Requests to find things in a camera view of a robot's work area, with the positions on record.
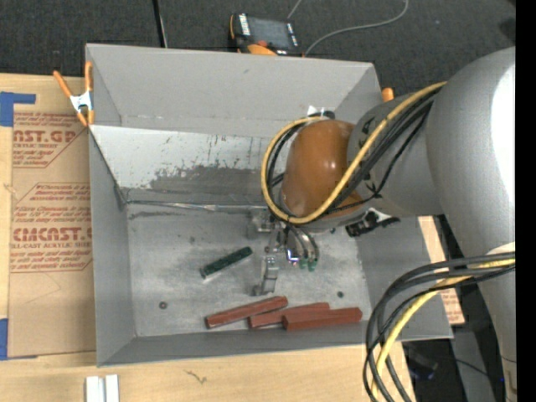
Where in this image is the black cylinder on white bracket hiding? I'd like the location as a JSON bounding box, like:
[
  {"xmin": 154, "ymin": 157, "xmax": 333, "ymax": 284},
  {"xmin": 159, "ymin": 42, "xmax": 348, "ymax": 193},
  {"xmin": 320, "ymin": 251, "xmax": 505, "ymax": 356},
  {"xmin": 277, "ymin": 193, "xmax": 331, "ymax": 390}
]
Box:
[{"xmin": 344, "ymin": 209, "xmax": 401, "ymax": 238}]

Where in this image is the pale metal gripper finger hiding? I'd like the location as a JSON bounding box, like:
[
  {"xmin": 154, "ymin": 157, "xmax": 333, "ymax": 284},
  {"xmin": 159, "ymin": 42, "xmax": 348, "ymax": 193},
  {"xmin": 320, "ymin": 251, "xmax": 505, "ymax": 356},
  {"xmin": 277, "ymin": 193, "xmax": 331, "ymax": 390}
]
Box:
[
  {"xmin": 245, "ymin": 209, "xmax": 276, "ymax": 239},
  {"xmin": 251, "ymin": 255, "xmax": 281, "ymax": 297}
]

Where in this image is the dark green flat block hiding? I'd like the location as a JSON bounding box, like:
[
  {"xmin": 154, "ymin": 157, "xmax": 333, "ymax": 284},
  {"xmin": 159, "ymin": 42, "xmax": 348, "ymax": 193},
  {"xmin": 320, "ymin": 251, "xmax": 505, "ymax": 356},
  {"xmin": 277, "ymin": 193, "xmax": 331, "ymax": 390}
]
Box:
[{"xmin": 198, "ymin": 246, "xmax": 255, "ymax": 280}]

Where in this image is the grey metal bin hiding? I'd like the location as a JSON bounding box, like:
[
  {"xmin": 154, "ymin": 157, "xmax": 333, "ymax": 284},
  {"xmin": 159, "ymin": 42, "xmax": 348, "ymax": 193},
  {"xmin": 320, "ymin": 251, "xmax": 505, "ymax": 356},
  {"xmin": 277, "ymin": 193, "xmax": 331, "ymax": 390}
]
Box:
[{"xmin": 85, "ymin": 43, "xmax": 456, "ymax": 369}]

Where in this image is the brown cardboard board red print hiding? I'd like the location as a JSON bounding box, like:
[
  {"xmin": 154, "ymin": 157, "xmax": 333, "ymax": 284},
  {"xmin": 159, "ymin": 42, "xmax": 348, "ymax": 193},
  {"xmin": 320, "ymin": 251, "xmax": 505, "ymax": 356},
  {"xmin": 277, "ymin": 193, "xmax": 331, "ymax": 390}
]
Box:
[{"xmin": 0, "ymin": 72, "xmax": 98, "ymax": 362}]

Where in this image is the red-brown flat block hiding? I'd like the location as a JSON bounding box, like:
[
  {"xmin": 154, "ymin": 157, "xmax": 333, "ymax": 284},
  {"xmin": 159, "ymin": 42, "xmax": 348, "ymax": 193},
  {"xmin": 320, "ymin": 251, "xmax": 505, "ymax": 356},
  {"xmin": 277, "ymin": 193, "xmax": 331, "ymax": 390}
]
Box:
[
  {"xmin": 246, "ymin": 302, "xmax": 332, "ymax": 331},
  {"xmin": 204, "ymin": 296, "xmax": 290, "ymax": 331},
  {"xmin": 281, "ymin": 307, "xmax": 364, "ymax": 332}
]

